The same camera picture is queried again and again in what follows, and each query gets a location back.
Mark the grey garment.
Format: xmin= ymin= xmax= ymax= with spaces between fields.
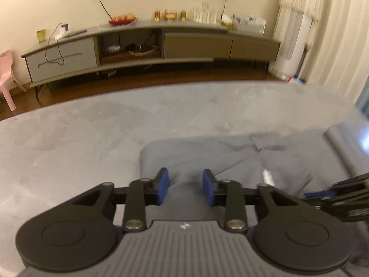
xmin=140 ymin=124 xmax=368 ymax=222

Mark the grey bed cover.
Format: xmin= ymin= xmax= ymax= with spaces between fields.
xmin=1 ymin=82 xmax=368 ymax=276

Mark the white curtain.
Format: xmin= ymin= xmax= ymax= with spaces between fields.
xmin=273 ymin=0 xmax=368 ymax=102

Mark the long grey TV cabinet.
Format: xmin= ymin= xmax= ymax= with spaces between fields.
xmin=22 ymin=21 xmax=280 ymax=92

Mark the clear storage box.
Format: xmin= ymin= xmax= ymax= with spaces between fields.
xmin=233 ymin=16 xmax=266 ymax=35

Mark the red fruit plate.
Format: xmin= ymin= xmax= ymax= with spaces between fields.
xmin=109 ymin=14 xmax=137 ymax=26

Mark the white tower air purifier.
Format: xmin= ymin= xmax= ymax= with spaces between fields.
xmin=273 ymin=11 xmax=312 ymax=79

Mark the pink plastic chair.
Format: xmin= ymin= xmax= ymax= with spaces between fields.
xmin=0 ymin=50 xmax=26 ymax=111

